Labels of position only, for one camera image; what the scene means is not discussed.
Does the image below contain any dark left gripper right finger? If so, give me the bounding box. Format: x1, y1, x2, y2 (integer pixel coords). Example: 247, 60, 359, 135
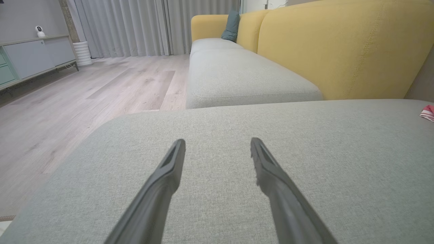
251, 138, 338, 244

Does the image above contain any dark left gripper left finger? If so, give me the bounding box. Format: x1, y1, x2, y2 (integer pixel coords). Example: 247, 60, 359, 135
103, 139, 186, 244

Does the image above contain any red white numbered jersey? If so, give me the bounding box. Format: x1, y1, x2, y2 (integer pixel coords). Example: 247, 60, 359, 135
419, 104, 434, 123

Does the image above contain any grey sofa seat cushion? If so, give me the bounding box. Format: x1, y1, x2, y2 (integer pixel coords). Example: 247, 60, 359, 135
185, 48, 323, 109

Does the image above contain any wide yellow sofa backrest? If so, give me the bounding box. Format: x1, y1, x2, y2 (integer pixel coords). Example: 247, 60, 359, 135
257, 0, 434, 101

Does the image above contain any white ribbed cylindrical purifier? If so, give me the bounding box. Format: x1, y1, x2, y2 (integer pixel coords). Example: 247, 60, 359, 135
72, 41, 93, 67

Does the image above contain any small grey seat cushion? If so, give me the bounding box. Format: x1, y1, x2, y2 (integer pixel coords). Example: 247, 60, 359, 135
189, 38, 244, 57

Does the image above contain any grey pleated curtain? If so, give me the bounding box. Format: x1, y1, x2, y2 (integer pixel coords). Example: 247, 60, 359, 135
66, 0, 241, 59

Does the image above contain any narrow yellow sofa backrest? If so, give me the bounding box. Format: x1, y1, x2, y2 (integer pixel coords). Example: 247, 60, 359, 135
236, 9, 270, 54

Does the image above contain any grey green media cabinet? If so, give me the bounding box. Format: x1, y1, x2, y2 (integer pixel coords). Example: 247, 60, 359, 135
0, 34, 79, 91

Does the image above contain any teal throw cushion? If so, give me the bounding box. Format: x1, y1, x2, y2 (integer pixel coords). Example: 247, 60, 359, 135
221, 9, 240, 43

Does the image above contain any yellow sofa armrest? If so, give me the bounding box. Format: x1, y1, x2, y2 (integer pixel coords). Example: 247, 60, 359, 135
191, 14, 229, 43

